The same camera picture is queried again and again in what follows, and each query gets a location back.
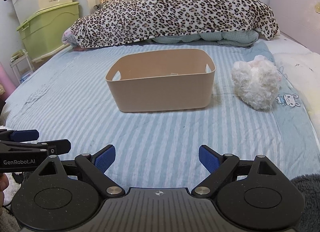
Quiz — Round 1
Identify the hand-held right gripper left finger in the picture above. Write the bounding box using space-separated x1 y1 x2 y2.
32 144 125 197

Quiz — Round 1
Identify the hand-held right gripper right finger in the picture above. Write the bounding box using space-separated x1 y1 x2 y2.
191 144 282 196

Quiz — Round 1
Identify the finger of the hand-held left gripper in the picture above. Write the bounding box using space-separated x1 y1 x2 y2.
0 129 40 142
0 139 72 156

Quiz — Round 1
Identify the beige plastic storage bin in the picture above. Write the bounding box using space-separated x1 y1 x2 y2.
105 49 216 113

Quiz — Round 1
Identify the person's left hand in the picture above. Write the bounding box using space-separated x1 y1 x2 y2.
0 173 9 207

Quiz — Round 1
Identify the white black plush toy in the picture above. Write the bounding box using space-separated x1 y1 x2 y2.
5 172 23 199

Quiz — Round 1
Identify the blue striped bed sheet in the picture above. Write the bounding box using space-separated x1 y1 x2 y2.
4 39 320 180

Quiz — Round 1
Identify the white fluffy plush toy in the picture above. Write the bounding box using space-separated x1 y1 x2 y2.
231 55 280 111

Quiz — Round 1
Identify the rabbit print blue cloth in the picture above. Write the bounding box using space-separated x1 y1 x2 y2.
272 89 309 115

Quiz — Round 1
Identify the grey fluffy cloth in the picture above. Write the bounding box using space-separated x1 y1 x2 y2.
289 174 320 222

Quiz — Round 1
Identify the green plastic storage box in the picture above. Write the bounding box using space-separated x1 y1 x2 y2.
16 1 80 64

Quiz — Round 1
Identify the pink floral cloth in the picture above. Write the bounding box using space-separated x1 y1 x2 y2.
62 28 84 51

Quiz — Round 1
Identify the teal quilt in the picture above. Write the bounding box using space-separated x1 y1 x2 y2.
150 29 259 47

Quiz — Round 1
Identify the leopard print blanket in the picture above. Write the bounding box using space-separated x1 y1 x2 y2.
70 0 279 49

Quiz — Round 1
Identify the white wire rack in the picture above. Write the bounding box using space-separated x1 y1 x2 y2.
9 49 34 85

